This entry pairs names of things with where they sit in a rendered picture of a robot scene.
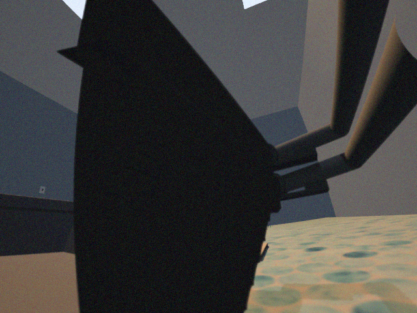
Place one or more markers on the beige flat rectangular pad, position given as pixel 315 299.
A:
pixel 264 247

